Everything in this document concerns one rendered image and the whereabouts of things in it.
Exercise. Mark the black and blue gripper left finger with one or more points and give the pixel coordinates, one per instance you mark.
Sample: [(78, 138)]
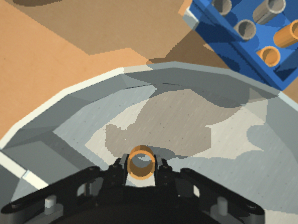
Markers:
[(51, 202)]

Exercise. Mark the grey metal sleeve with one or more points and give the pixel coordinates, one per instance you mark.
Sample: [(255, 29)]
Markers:
[(263, 14), (222, 6), (246, 28)]

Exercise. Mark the bronze bushing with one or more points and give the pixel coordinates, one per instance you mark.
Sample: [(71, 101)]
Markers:
[(287, 35), (141, 173), (270, 56)]

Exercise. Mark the blue crate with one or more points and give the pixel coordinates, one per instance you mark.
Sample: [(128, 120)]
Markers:
[(239, 55)]

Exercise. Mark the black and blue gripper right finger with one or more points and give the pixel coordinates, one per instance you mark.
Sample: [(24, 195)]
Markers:
[(217, 201)]

